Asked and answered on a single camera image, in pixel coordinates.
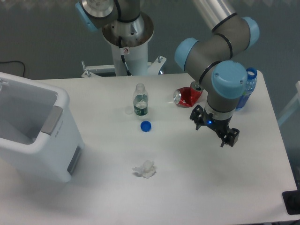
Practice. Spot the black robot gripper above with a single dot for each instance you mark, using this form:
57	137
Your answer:
217	121

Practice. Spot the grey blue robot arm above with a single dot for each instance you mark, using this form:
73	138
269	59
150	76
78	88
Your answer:
208	63

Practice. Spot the crushed red soda can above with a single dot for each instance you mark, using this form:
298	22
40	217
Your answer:
188	96

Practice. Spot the blue bottle cap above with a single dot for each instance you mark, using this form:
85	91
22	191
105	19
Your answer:
145	126

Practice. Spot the white trash can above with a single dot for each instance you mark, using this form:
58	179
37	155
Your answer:
38	133

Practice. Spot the blue plastic drink bottle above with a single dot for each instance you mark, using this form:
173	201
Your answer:
249	88

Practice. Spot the crumpled white tissue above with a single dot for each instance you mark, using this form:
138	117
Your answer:
146	170

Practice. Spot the clear green-label plastic bottle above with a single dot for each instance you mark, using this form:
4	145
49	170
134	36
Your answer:
140	100

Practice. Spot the black device at edge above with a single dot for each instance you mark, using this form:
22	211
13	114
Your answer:
292	202

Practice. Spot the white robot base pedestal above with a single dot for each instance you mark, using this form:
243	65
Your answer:
129	46

